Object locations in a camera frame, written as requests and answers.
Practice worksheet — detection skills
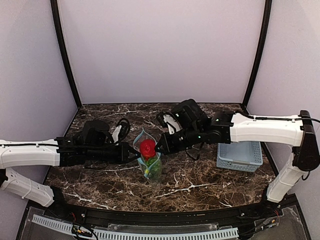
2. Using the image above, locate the clear zip top bag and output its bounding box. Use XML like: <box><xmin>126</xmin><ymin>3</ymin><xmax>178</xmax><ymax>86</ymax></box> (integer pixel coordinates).
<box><xmin>133</xmin><ymin>128</ymin><xmax>163</xmax><ymax>190</ymax></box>

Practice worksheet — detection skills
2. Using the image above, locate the green grapes bunch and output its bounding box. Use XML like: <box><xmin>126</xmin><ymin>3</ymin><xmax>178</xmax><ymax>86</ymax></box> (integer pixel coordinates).
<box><xmin>144</xmin><ymin>157</ymin><xmax>162</xmax><ymax>176</ymax></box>

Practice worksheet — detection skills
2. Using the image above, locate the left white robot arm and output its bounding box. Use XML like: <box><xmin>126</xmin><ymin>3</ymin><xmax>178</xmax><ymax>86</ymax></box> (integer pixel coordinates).
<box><xmin>0</xmin><ymin>118</ymin><xmax>141</xmax><ymax>208</ymax></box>

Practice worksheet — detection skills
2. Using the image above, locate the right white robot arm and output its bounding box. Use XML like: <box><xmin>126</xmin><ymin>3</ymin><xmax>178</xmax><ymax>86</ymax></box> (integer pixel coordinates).
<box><xmin>155</xmin><ymin>99</ymin><xmax>320</xmax><ymax>203</ymax></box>

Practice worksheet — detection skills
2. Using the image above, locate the light blue plastic basket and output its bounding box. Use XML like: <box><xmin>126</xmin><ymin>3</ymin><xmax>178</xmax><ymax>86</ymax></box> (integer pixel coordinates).
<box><xmin>216</xmin><ymin>141</ymin><xmax>263</xmax><ymax>173</ymax></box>

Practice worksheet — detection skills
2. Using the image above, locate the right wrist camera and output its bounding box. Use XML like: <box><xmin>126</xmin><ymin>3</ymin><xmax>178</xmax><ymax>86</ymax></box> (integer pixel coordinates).
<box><xmin>156</xmin><ymin>112</ymin><xmax>181</xmax><ymax>135</ymax></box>

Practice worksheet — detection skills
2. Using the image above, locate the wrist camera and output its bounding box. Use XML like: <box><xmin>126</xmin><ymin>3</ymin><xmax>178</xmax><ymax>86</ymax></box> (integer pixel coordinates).
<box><xmin>156</xmin><ymin>112</ymin><xmax>181</xmax><ymax>135</ymax></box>
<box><xmin>111</xmin><ymin>118</ymin><xmax>131</xmax><ymax>144</ymax></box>

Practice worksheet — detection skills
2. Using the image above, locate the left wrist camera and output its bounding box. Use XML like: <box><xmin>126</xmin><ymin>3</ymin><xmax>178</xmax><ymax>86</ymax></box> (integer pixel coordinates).
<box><xmin>111</xmin><ymin>118</ymin><xmax>131</xmax><ymax>144</ymax></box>

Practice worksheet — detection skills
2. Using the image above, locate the black front rail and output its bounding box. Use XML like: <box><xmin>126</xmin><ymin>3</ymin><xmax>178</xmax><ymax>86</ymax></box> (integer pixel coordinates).
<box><xmin>45</xmin><ymin>199</ymin><xmax>279</xmax><ymax>227</ymax></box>

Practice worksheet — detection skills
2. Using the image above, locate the grey slotted cable duct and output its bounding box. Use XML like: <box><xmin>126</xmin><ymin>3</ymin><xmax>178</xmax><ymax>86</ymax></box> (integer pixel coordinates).
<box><xmin>31</xmin><ymin>214</ymin><xmax>239</xmax><ymax>240</ymax></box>

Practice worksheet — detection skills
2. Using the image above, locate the left black frame post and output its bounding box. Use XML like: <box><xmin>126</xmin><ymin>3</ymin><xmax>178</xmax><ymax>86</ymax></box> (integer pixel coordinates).
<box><xmin>50</xmin><ymin>0</ymin><xmax>83</xmax><ymax>109</ymax></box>

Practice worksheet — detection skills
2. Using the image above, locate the black frame post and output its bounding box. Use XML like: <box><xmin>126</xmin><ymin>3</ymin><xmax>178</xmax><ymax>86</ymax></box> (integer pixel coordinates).
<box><xmin>50</xmin><ymin>0</ymin><xmax>83</xmax><ymax>109</ymax></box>
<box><xmin>241</xmin><ymin>0</ymin><xmax>273</xmax><ymax>110</ymax></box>

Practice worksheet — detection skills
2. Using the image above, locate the right black frame post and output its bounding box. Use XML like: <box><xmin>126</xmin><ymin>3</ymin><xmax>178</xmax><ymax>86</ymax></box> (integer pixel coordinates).
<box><xmin>241</xmin><ymin>0</ymin><xmax>273</xmax><ymax>110</ymax></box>

